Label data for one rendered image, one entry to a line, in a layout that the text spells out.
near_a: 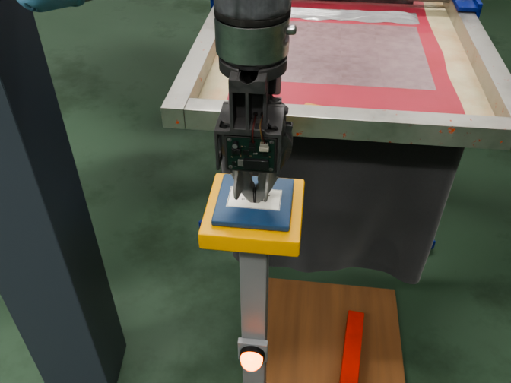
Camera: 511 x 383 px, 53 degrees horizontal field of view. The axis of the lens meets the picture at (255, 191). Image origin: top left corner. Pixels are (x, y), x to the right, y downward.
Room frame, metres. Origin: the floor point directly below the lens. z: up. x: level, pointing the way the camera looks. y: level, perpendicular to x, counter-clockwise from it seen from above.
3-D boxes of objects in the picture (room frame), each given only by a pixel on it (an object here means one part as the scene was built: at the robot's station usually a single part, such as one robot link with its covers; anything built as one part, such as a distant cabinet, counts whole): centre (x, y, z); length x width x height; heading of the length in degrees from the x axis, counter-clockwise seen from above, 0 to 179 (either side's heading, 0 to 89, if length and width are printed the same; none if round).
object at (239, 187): (0.49, 0.02, 1.01); 0.06 x 0.03 x 0.09; 173
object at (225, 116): (0.49, 0.00, 1.11); 0.09 x 0.08 x 0.12; 173
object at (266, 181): (0.49, -0.01, 1.01); 0.06 x 0.03 x 0.09; 173
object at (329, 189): (0.77, -0.15, 0.74); 0.45 x 0.03 x 0.43; 83
